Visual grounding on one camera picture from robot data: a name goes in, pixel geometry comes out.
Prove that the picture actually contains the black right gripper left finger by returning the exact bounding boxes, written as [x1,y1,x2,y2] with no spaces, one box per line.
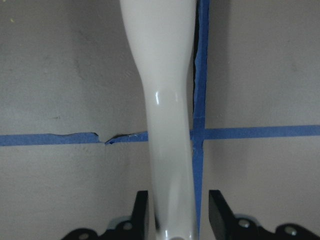
[63,190,149,240]

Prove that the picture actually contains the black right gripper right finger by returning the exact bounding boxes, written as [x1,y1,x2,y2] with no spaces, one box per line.
[208,190,320,240]

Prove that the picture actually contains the beige hand brush black bristles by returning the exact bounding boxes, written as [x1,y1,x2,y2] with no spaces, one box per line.
[120,0,199,240]

